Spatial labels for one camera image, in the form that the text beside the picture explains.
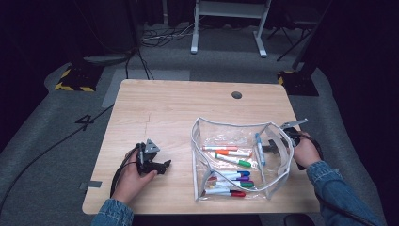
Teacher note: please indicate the person's left hand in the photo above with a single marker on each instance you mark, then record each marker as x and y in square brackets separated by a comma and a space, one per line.
[127, 185]

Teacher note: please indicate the person's right hand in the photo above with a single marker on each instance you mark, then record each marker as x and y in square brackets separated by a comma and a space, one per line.
[307, 153]

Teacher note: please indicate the black slanted stand post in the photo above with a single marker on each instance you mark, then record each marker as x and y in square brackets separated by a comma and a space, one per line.
[309, 56]

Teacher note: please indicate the grey tape strip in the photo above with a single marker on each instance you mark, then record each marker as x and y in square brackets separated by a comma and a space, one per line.
[94, 184]

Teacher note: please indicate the pink capped marker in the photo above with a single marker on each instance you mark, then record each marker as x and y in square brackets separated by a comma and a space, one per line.
[230, 148]

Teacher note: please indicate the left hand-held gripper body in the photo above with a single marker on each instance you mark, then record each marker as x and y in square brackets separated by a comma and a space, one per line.
[151, 147]

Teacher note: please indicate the red capped marker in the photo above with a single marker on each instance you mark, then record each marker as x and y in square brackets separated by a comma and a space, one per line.
[239, 194]

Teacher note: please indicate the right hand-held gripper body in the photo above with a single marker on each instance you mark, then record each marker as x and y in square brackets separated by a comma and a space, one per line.
[293, 136]

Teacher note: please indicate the brown capped marker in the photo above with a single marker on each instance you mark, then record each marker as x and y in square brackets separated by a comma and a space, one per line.
[213, 179]

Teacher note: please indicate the dark blue capped marker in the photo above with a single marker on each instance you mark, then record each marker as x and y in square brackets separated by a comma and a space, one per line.
[244, 173]

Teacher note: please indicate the black folding stand legs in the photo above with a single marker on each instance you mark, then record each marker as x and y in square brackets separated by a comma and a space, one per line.
[293, 46]

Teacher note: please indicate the clear plastic zipper pouch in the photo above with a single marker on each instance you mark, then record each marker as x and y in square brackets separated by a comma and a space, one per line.
[226, 138]

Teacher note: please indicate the light blue capped marker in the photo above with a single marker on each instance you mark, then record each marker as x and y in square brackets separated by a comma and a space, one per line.
[259, 149]

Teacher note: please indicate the orange capped marker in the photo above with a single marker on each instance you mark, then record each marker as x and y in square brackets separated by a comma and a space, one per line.
[223, 153]

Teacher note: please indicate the purple capped marker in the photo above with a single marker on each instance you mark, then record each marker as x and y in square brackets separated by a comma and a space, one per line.
[243, 178]

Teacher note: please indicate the white metal stand frame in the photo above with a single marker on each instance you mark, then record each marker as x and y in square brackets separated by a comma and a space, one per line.
[230, 9]

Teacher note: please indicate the black yellow striped stand base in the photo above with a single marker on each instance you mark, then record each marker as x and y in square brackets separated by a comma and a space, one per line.
[78, 80]
[298, 84]

